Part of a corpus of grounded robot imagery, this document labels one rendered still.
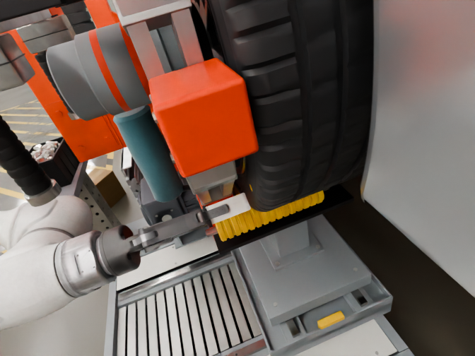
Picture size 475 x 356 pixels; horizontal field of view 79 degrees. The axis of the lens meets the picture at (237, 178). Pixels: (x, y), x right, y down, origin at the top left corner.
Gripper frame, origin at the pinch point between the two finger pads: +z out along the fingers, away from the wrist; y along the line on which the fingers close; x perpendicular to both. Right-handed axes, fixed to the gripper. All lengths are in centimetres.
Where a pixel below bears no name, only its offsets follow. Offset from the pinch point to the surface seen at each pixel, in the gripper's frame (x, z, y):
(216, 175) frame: 3.7, -0.4, 11.8
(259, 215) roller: -2.9, 6.4, -13.0
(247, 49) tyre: 10.4, 5.3, 25.9
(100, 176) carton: 50, -55, -115
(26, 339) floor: -14, -87, -76
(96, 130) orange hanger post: 44, -30, -47
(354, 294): -32, 25, -33
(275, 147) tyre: 3.1, 6.3, 18.4
